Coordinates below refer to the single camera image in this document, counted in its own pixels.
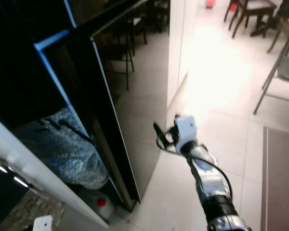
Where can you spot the silver foil wrapped bundle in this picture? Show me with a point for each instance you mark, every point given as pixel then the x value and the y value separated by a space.
pixel 62 149

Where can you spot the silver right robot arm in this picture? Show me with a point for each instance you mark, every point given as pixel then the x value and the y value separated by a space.
pixel 207 178

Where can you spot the black glass fridge door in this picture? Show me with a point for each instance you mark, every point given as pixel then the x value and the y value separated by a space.
pixel 144 115

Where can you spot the black glass fridge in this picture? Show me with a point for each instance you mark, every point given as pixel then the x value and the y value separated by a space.
pixel 19 57

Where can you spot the white appliance panel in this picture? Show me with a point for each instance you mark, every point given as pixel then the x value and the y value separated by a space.
pixel 19 159

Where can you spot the small red plastic bag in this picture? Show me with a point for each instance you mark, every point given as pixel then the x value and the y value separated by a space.
pixel 211 4

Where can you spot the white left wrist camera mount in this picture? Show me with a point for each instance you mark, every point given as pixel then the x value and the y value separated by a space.
pixel 43 224

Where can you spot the brown patterned mat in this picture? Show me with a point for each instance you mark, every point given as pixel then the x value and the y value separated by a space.
pixel 25 211

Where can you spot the grey brown floor mat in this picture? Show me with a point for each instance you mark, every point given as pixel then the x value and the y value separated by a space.
pixel 282 183

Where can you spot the white jug with red cap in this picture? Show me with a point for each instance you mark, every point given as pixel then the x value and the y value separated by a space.
pixel 96 209

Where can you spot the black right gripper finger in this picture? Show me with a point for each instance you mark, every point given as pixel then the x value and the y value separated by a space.
pixel 176 122
pixel 159 132

